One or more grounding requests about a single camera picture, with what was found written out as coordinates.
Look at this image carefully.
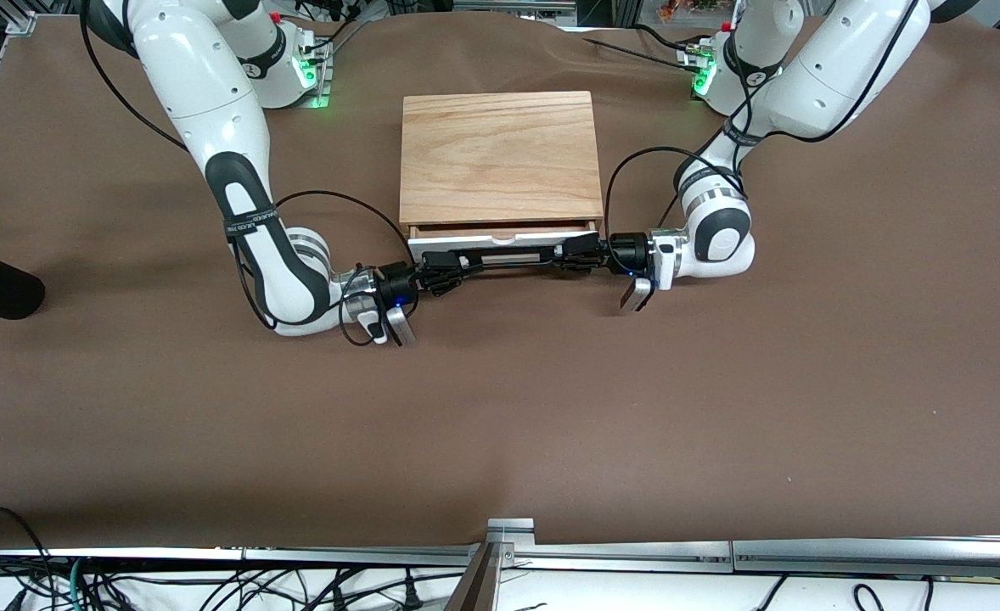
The aluminium camera post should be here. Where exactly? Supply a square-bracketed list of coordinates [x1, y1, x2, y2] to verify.
[444, 519, 537, 611]

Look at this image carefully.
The brown table cloth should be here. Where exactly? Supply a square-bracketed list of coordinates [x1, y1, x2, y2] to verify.
[0, 10, 1000, 549]

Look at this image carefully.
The wooden drawer cabinet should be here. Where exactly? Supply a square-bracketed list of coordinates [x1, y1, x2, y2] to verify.
[399, 91, 604, 247]

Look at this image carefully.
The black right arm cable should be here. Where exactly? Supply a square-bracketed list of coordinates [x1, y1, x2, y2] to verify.
[80, 0, 420, 347]

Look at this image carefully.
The white drawer with black handle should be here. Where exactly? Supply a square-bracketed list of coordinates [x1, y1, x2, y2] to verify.
[407, 221, 601, 276]

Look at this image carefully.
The teal cable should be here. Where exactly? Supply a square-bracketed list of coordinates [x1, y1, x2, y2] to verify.
[65, 558, 90, 611]

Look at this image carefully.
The black base power cable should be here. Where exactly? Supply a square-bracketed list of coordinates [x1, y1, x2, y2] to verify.
[583, 23, 709, 69]

